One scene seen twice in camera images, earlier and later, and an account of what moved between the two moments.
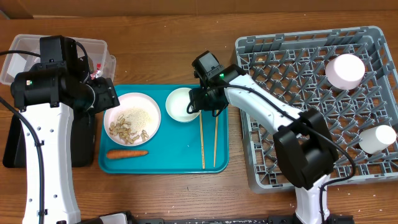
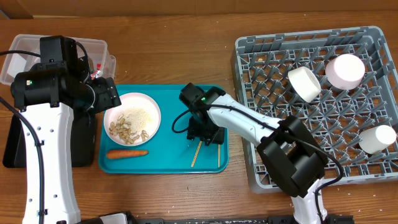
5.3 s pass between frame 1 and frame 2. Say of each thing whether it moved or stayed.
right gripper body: moved
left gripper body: stayed
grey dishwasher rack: stayed
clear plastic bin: stayed
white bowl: moved
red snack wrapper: stayed
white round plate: stayed
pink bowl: stayed
